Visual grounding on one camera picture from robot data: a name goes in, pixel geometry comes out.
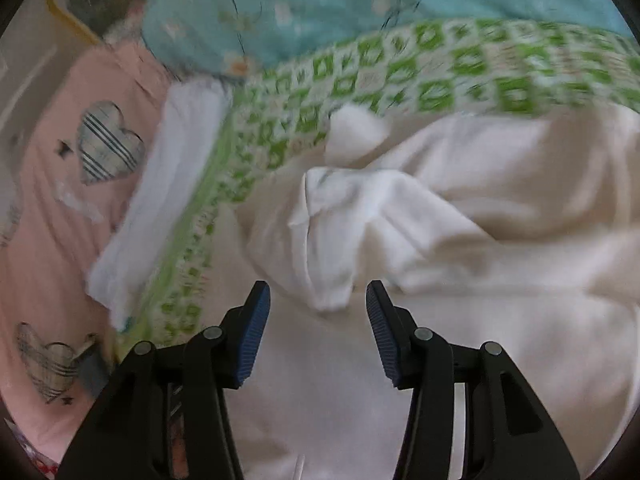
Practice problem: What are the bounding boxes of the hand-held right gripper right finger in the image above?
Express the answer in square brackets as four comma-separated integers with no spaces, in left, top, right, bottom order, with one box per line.
[366,280,581,480]

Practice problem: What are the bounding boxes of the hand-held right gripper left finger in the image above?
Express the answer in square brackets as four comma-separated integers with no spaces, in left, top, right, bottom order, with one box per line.
[57,281,271,480]

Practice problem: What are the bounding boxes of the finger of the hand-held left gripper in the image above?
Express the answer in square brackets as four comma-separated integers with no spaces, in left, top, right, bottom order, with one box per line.
[77,346,114,397]

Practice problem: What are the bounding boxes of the white garment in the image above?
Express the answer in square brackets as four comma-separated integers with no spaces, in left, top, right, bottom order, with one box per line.
[210,104,640,480]

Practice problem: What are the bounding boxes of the pink heart print bedsheet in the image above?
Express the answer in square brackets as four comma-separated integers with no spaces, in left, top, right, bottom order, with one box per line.
[0,42,174,472]

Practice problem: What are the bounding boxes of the folded white cloth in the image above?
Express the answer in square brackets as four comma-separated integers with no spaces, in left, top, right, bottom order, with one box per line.
[87,80,234,332]

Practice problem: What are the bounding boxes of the green checkered blanket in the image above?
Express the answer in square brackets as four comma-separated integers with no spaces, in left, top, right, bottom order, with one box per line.
[117,17,640,349]

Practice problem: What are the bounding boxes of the teal floral pillow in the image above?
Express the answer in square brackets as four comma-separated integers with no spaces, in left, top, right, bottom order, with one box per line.
[142,0,622,79]

